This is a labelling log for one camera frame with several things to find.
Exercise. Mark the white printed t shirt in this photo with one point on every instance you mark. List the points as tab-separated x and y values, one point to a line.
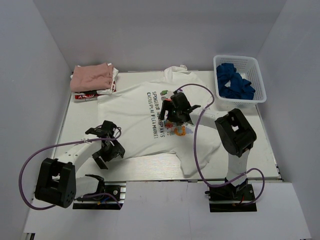
136	110

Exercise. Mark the blue crumpled t shirt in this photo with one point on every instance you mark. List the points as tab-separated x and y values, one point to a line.
232	85

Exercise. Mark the pink t shirt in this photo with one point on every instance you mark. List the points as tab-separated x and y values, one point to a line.
92	77

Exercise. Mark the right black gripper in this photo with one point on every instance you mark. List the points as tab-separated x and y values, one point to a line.
177	117

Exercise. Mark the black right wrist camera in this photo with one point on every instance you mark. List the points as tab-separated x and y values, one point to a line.
192	108

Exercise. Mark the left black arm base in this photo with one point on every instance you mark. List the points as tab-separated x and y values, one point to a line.
111	197

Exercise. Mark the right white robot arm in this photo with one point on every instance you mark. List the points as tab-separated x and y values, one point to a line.
235	132

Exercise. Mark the red white t shirt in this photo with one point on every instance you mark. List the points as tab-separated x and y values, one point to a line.
94	94

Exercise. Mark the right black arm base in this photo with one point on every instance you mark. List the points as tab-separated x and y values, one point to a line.
222	200

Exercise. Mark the white plastic basket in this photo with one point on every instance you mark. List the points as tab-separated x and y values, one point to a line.
249	69

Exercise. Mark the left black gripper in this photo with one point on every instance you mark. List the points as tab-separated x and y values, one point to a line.
110	152

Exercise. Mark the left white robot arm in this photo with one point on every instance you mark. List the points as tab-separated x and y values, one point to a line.
57	183

